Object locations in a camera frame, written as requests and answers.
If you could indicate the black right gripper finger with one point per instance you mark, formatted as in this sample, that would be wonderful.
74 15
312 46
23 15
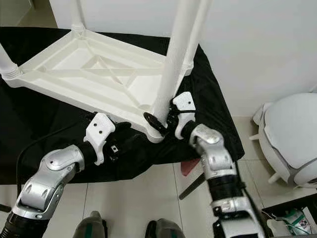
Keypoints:
153 121

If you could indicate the white plastic children table top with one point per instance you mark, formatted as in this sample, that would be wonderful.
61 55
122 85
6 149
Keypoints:
69 64

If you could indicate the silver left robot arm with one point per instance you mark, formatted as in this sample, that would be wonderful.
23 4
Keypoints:
54 173

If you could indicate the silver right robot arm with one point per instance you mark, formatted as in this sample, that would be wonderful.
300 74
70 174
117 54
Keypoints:
218 158

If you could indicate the maroon plastic stool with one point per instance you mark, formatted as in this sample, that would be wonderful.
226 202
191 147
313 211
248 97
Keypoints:
189 166

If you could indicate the black metal table leg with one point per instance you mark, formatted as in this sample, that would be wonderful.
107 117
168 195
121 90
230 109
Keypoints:
193 186

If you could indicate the grey left robot leg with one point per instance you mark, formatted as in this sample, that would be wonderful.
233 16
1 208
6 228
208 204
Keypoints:
91 227

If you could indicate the grey robot leg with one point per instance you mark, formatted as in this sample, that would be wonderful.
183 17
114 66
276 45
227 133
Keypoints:
166 230
91 227

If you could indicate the black table cloth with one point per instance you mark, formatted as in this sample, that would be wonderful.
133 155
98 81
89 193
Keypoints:
29 124

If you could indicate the grey right robot leg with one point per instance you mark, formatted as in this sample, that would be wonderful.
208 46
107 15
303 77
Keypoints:
166 230

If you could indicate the white plastic chair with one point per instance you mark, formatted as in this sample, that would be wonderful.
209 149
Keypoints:
287 134

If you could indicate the black storage box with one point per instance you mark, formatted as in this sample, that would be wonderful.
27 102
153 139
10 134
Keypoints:
272 206

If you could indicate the white green plastic bag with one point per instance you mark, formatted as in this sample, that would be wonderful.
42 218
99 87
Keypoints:
294 220

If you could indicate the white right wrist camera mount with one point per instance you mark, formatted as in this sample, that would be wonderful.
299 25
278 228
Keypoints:
185 104

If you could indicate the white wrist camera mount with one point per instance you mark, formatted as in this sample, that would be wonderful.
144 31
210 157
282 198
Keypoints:
185 104
99 129

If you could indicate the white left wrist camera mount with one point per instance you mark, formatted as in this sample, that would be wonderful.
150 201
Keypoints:
99 129

